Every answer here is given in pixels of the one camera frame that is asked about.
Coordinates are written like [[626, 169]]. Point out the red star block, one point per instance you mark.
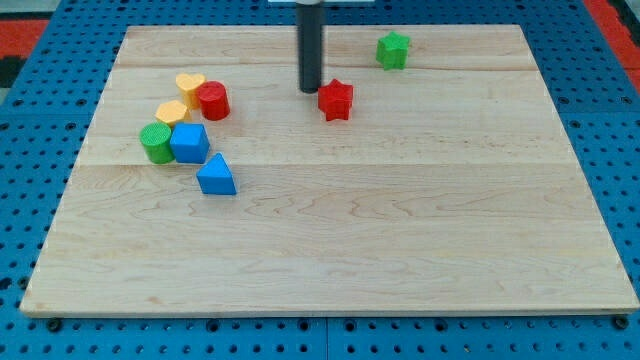
[[335, 100]]

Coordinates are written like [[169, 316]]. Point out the green star block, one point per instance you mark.
[[392, 50]]

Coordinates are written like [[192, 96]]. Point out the blue triangle block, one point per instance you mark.
[[215, 177]]

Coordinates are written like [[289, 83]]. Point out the light wooden board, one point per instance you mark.
[[452, 190]]

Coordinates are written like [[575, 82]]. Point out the blue cube block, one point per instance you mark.
[[189, 143]]

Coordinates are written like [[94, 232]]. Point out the red cylinder block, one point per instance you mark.
[[213, 99]]

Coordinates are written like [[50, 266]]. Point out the yellow heart block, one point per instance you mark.
[[187, 85]]

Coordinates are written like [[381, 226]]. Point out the yellow hexagon block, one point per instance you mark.
[[172, 113]]

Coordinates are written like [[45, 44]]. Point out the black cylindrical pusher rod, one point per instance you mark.
[[309, 25]]

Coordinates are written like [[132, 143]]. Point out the green cylinder block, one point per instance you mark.
[[155, 139]]

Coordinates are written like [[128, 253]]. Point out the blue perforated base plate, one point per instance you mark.
[[48, 109]]

